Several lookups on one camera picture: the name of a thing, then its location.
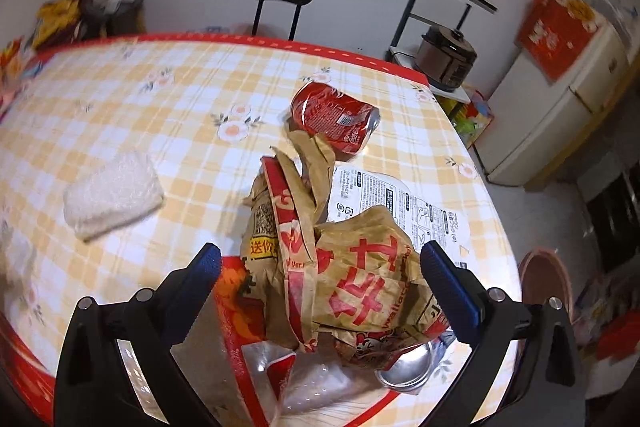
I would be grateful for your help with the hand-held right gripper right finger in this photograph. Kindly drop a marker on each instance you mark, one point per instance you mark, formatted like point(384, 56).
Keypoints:
point(445, 287)

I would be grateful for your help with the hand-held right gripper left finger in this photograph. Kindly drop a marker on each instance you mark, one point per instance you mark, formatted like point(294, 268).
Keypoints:
point(202, 272)

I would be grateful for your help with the brown paper bag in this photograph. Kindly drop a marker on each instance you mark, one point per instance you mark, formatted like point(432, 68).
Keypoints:
point(360, 267)

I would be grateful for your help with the brown round stool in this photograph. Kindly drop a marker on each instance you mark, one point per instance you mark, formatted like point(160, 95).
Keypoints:
point(542, 272)

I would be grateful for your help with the red printed packet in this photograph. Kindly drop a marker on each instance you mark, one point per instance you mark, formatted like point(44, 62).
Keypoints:
point(240, 307)

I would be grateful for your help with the white printed film lid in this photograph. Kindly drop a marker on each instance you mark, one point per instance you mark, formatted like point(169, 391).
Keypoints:
point(400, 202)

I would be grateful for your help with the yellow checkered floral tablecloth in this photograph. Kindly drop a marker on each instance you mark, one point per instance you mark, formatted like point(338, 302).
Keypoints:
point(150, 132)

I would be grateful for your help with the colourful printed bag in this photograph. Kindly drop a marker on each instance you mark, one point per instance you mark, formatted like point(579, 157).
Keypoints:
point(470, 117)

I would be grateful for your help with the red fabric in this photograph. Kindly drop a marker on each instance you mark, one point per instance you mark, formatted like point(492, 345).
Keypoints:
point(617, 337)

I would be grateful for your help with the white refrigerator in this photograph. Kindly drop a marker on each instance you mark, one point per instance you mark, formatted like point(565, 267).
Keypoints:
point(530, 127)

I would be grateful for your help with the black oven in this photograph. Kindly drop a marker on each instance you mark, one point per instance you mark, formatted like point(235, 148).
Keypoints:
point(615, 217)

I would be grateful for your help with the red soda can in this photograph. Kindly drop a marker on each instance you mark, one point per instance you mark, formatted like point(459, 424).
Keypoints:
point(330, 112)

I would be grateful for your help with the brown pressure cooker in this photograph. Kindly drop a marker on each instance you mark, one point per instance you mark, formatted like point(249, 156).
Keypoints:
point(445, 57)

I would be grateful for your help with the dark clothes pile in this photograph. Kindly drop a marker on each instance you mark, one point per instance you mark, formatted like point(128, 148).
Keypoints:
point(115, 14)

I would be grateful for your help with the red printed cloth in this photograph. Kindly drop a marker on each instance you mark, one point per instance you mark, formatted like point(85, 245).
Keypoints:
point(550, 32)

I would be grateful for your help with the yellow garment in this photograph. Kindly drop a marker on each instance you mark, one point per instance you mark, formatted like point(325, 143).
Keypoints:
point(55, 22)

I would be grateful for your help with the black metal rack frame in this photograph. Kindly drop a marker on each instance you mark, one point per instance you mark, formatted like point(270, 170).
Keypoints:
point(411, 7)

